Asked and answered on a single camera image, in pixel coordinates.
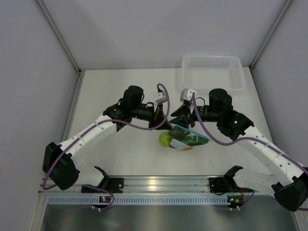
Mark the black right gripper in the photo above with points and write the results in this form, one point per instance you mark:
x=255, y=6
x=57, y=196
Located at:
x=185, y=116

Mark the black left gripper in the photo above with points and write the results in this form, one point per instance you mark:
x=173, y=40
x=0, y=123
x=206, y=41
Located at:
x=159, y=118

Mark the light green fake lime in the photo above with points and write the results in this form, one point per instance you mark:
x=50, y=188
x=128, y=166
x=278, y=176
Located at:
x=164, y=139

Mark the clear zip bag blue seal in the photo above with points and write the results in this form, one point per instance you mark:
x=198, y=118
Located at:
x=179, y=145

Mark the green fake cucumber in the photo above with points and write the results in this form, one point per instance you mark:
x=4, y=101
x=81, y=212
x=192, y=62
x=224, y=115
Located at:
x=187, y=137

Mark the orange fake fruit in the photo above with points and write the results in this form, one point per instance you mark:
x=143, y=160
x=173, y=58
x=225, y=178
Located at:
x=187, y=149

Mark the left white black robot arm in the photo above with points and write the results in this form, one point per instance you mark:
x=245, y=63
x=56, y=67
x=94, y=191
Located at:
x=61, y=161

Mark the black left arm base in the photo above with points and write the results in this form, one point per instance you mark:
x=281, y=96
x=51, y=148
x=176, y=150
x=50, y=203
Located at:
x=110, y=184

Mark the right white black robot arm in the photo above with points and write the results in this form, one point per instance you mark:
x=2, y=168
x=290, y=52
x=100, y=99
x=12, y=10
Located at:
x=287, y=182

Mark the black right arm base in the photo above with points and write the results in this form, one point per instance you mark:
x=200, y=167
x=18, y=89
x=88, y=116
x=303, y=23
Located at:
x=226, y=183

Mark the white perforated plastic basket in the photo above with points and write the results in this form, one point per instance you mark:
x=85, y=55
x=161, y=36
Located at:
x=206, y=72

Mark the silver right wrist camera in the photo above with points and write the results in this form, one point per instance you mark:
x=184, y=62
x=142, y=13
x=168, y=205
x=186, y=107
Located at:
x=186, y=95

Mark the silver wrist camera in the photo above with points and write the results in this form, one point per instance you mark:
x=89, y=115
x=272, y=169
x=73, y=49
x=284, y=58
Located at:
x=160, y=98
x=186, y=95

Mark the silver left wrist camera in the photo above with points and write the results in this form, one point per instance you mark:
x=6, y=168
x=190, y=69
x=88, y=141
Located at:
x=160, y=98

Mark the aluminium mounting rail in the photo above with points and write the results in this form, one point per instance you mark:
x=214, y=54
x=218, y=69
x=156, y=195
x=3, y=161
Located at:
x=168, y=184

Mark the white slotted cable duct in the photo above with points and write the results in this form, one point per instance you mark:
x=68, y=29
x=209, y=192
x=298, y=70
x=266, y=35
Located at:
x=145, y=200

